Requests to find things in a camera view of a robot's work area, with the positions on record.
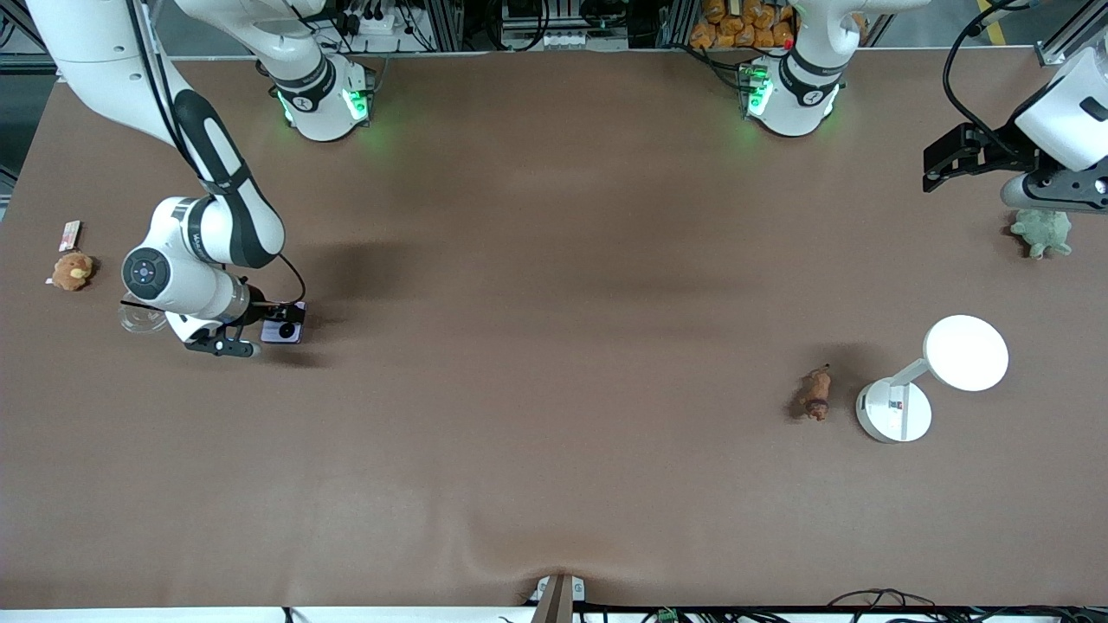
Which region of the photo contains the purple flip phone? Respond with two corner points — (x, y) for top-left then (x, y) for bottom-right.
(260, 300), (308, 346)

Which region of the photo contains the small brown lion statue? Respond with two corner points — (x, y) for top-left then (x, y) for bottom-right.
(798, 363), (834, 424)

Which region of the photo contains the clear plastic cup lid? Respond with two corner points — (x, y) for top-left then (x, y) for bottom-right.
(118, 291), (171, 336)

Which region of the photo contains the clear plastic cup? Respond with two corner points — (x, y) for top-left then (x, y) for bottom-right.
(118, 291), (171, 336)

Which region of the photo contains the green plush toy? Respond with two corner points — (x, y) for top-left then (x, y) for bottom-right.
(1009, 208), (1074, 261)

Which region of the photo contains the white round desk lamp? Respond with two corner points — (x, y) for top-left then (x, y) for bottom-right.
(855, 313), (1011, 445)

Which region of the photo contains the orange plush toy heap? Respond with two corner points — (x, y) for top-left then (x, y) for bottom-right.
(689, 0), (796, 51)

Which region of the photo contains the white power strip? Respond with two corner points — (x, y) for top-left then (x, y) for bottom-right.
(342, 5), (409, 39)

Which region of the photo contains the grey equipment box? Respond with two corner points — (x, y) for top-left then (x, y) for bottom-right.
(497, 0), (630, 51)

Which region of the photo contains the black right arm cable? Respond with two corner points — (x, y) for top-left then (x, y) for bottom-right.
(124, 0), (309, 305)

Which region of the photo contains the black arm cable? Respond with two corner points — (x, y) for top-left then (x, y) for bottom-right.
(124, 0), (309, 305)
(942, 0), (1053, 158)

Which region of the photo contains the aluminium frame profile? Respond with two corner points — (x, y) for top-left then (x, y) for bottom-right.
(1034, 0), (1108, 67)
(431, 0), (466, 51)
(0, 0), (48, 60)
(660, 0), (695, 50)

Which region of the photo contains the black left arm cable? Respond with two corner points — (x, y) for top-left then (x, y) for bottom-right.
(942, 0), (1053, 158)

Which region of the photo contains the brown plush toy keychain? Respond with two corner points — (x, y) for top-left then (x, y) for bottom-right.
(46, 252), (97, 292)

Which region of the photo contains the metal table edge bracket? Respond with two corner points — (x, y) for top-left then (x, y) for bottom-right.
(529, 572), (587, 623)

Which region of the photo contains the black floor cable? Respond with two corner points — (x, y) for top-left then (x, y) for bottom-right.
(824, 588), (1108, 623)

